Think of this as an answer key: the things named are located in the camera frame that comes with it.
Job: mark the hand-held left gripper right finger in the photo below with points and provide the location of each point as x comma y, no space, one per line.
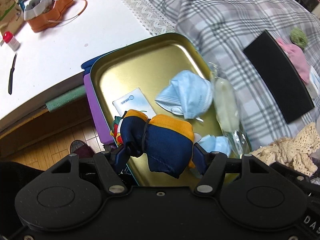
200,158

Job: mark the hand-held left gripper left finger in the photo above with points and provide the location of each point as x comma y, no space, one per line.
121,156

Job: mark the blue face mask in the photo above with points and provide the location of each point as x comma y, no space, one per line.
217,145
185,92

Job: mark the navy and orange cloth bag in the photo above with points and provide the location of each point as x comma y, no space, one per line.
165,140

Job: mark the clear plastic bag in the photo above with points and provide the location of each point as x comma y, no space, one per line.
225,100

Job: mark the cream crochet lace cloth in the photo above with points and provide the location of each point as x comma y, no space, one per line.
287,150

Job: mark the gold tin tray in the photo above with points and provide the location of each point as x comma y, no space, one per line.
125,80

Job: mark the large white tissue pack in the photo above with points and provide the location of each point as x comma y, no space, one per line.
315,80

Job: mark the pink cloth pouch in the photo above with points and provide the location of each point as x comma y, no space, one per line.
298,60

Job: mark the green fuzzy ball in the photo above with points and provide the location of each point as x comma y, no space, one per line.
298,37

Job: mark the brown slipper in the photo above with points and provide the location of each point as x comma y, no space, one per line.
80,148

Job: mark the purple box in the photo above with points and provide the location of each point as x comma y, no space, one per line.
93,105

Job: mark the green foam edge guard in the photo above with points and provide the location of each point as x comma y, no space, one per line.
65,98

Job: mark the person's black trouser leg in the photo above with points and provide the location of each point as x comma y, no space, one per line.
12,175

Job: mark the grey plaid bed sheet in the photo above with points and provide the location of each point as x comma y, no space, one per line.
225,17

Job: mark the white lace cloth trim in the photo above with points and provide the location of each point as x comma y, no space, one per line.
140,5

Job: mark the orange leather basket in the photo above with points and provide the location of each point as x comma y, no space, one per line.
55,15

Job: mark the red-capped white bottle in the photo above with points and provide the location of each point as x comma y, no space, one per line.
12,42

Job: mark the cardboard box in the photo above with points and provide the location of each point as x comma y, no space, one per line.
7,5

